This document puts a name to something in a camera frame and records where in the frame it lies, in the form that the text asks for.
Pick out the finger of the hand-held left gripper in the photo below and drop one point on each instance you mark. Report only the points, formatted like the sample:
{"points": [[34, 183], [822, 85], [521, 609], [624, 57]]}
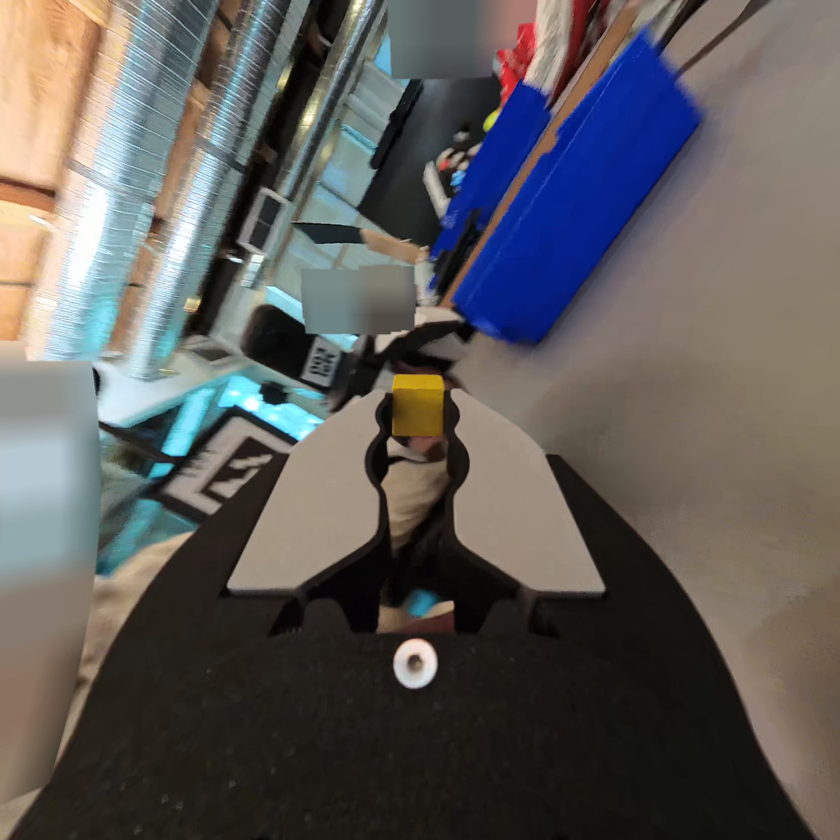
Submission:
{"points": [[446, 362], [433, 328]]}

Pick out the blue plastic bin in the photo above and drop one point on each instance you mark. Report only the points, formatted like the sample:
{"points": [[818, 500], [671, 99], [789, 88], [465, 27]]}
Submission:
{"points": [[577, 216], [499, 151]]}

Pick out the yellow wooden cube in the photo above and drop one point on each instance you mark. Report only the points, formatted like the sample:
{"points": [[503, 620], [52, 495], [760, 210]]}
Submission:
{"points": [[418, 407]]}

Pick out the white air vent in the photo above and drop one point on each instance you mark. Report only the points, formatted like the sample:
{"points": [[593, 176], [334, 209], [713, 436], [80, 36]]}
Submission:
{"points": [[262, 220]]}

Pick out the black video bar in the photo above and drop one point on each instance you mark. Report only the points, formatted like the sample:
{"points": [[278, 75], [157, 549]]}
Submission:
{"points": [[394, 128]]}

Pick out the black wall screen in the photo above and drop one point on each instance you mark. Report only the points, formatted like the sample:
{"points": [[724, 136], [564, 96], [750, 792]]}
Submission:
{"points": [[433, 144]]}

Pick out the person's left forearm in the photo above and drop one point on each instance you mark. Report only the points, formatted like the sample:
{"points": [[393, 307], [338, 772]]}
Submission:
{"points": [[413, 499]]}

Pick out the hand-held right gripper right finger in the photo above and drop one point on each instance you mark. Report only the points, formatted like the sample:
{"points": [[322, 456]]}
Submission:
{"points": [[518, 518]]}

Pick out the person's left hand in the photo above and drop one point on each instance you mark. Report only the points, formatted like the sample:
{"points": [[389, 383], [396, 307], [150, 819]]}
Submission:
{"points": [[423, 445]]}

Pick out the framed marker poster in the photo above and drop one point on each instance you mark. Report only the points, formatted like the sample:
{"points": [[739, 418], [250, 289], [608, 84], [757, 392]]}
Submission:
{"points": [[223, 466]]}

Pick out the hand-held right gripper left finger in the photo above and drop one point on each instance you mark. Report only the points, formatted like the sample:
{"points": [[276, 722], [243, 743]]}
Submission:
{"points": [[308, 518]]}

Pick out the brown wooden desk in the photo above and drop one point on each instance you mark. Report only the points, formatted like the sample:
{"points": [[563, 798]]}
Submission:
{"points": [[525, 170]]}

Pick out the large silver air duct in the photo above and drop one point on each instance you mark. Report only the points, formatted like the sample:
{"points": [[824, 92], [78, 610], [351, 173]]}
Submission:
{"points": [[111, 197]]}

